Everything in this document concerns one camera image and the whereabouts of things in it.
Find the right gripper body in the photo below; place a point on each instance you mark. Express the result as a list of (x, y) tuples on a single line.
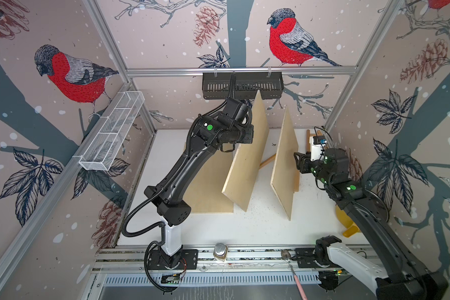
[(316, 167)]

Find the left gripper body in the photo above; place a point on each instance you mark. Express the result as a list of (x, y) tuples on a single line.
[(244, 134)]

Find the plywood board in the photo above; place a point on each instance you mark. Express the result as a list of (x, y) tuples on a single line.
[(204, 194), (245, 166), (284, 168)]

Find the wooden easel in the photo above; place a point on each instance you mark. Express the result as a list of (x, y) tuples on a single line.
[(296, 177), (309, 134)]

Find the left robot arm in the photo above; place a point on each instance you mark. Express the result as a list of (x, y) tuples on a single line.
[(230, 123)]

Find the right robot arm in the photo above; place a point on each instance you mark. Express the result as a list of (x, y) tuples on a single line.
[(402, 276)]

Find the black hanging basket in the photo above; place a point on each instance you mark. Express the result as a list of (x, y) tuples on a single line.
[(216, 86)]

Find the green circuit board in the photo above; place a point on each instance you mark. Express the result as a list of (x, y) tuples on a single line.
[(171, 279)]

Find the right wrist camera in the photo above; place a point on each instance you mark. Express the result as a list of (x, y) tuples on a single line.
[(317, 147)]

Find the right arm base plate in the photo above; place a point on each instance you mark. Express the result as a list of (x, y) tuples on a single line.
[(306, 258)]

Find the pink handled spoon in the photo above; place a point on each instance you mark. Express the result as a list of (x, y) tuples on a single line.
[(285, 255)]

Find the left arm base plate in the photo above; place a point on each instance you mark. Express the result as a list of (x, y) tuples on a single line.
[(183, 259)]

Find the white wire mesh basket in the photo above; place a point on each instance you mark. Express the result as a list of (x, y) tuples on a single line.
[(105, 146)]

